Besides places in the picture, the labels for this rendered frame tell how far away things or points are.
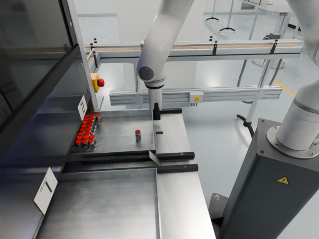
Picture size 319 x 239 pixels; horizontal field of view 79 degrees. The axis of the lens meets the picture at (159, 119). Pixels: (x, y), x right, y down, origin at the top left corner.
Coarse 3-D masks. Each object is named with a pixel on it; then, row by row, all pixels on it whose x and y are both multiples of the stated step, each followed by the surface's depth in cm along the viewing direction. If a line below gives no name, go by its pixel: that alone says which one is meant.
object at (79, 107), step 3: (84, 99) 74; (81, 102) 70; (84, 102) 74; (78, 105) 67; (84, 105) 74; (78, 108) 67; (81, 108) 70; (84, 108) 74; (81, 111) 70; (84, 111) 73; (81, 114) 70; (84, 114) 73; (81, 117) 70
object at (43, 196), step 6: (48, 174) 46; (48, 180) 45; (54, 180) 48; (42, 186) 43; (54, 186) 48; (42, 192) 43; (48, 192) 45; (36, 198) 40; (42, 198) 43; (48, 198) 45; (42, 204) 42; (48, 204) 45; (42, 210) 42
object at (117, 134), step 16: (96, 112) 88; (112, 112) 89; (128, 112) 90; (144, 112) 90; (96, 128) 84; (112, 128) 84; (128, 128) 84; (144, 128) 84; (112, 144) 76; (128, 144) 76; (144, 144) 76; (80, 160) 70
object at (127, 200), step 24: (144, 168) 63; (72, 192) 60; (96, 192) 60; (120, 192) 60; (144, 192) 60; (48, 216) 54; (72, 216) 54; (96, 216) 54; (120, 216) 54; (144, 216) 54
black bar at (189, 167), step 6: (114, 168) 64; (120, 168) 64; (126, 168) 64; (132, 168) 64; (138, 168) 65; (162, 168) 64; (168, 168) 64; (174, 168) 64; (180, 168) 65; (186, 168) 65; (192, 168) 65
